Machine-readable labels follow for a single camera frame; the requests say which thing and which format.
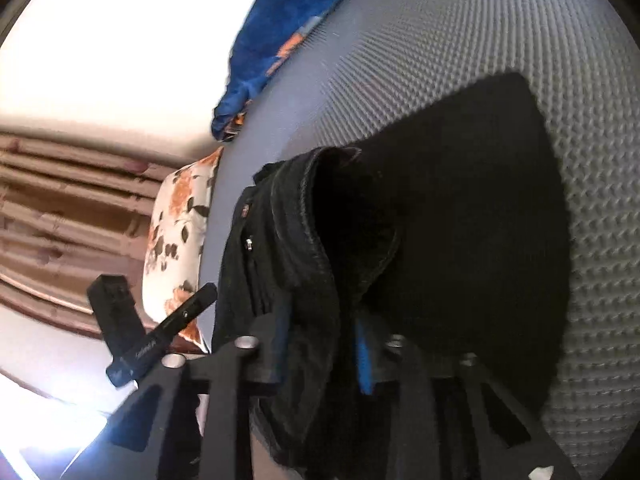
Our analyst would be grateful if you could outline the black pants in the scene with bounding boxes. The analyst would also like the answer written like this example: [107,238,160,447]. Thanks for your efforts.
[212,73,577,479]

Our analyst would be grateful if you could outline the white orange floral pillow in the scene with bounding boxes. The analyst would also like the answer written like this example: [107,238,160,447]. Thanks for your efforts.
[142,148,224,323]

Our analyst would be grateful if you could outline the brown wooden headboard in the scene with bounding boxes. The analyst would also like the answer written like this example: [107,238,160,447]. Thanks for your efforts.
[1,132,173,338]

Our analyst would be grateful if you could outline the grey mesh mattress pad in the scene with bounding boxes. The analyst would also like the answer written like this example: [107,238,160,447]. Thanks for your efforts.
[202,0,639,479]

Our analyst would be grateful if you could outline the blue orange floral blanket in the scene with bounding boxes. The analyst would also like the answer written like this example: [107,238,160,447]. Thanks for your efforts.
[210,0,341,142]

